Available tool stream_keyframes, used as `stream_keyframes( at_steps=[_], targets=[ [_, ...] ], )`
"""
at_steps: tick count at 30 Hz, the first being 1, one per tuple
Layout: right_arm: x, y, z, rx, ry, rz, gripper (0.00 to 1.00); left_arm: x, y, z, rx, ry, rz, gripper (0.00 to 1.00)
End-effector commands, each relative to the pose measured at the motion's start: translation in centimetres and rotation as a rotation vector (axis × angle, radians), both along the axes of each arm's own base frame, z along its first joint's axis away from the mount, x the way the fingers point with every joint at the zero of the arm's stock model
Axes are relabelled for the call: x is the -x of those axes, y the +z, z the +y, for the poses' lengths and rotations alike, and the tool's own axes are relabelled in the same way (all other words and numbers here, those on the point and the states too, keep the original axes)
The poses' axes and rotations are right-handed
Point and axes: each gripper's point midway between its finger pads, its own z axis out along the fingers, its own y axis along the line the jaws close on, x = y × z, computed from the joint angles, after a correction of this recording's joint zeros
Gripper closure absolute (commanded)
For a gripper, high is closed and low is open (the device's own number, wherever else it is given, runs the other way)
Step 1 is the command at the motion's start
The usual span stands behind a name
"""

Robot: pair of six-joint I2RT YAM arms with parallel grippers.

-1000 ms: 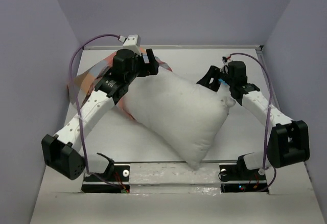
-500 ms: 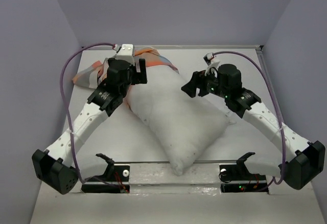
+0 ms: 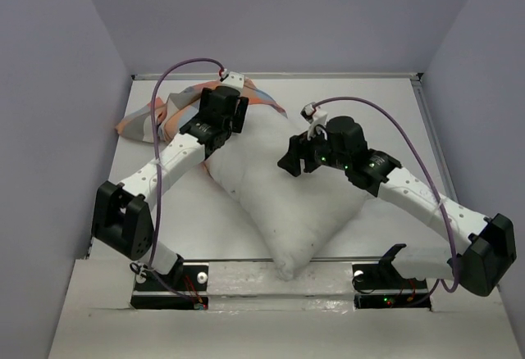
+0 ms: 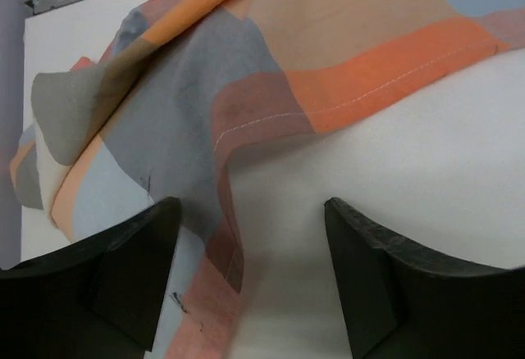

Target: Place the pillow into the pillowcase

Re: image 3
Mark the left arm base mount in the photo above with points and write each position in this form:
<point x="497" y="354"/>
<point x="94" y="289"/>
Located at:
<point x="185" y="288"/>

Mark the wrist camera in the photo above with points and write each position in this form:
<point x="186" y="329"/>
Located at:
<point x="232" y="79"/>
<point x="313" y="115"/>

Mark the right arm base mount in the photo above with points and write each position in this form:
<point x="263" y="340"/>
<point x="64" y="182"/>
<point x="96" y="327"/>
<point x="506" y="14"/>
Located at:
<point x="378" y="285"/>

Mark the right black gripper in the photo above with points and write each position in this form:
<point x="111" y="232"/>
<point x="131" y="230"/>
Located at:
<point x="299" y="147"/>

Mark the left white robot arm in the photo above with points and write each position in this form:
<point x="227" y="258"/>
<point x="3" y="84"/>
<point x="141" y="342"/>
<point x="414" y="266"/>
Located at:
<point x="122" y="212"/>

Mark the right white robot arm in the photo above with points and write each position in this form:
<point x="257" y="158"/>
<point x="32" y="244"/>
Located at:
<point x="482" y="248"/>

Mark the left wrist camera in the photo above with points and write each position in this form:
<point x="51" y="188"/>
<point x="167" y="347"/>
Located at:
<point x="232" y="79"/>

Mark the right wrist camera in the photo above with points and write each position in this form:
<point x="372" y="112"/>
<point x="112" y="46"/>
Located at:
<point x="313" y="115"/>

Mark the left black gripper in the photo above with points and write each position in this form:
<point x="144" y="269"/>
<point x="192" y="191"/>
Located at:
<point x="239" y="115"/>

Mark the white pillow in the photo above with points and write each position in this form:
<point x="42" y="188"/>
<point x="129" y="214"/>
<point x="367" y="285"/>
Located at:
<point x="296" y="216"/>

